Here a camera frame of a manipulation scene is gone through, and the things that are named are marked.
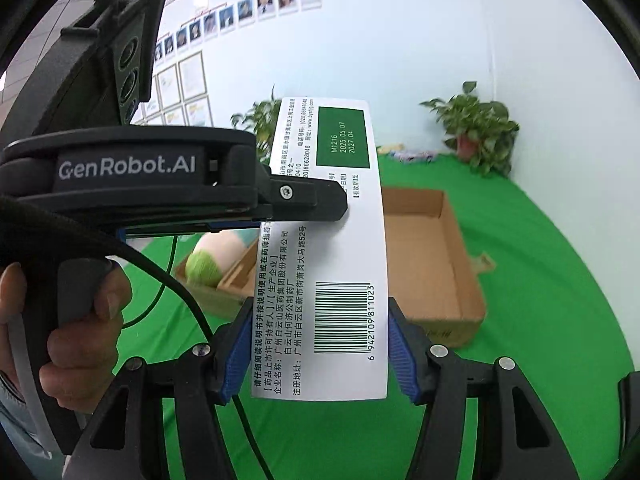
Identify bushy potted plant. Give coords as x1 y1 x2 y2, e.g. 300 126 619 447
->
231 85 284 164

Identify framed wall notices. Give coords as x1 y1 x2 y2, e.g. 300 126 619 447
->
129 50 216 129

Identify potted plant red pot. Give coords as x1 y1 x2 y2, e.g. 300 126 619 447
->
420 80 521 179

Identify white medicine box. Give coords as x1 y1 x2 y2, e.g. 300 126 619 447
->
250 96 390 402

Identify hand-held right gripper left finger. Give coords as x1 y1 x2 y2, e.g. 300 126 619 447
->
65 297 256 480

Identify thin dark wire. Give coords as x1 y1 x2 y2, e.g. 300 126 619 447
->
117 234 180 334

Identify person's left hand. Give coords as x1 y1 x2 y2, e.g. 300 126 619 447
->
0 257 124 414

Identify colourful small packets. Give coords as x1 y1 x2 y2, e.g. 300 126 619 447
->
376 146 444 164

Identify green tablecloth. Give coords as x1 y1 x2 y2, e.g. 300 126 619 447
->
102 152 640 480

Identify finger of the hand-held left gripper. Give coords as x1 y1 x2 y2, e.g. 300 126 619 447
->
257 165 349 222

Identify brown cardboard box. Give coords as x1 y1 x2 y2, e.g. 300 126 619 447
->
175 187 497 349

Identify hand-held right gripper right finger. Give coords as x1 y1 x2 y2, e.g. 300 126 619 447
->
387 297 573 480

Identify pastel plush toy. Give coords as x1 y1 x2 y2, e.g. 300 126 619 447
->
185 230 259 289

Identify thick black cable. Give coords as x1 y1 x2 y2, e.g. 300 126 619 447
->
0 195 274 480

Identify row of portrait photos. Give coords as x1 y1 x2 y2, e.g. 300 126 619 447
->
150 0 324 62

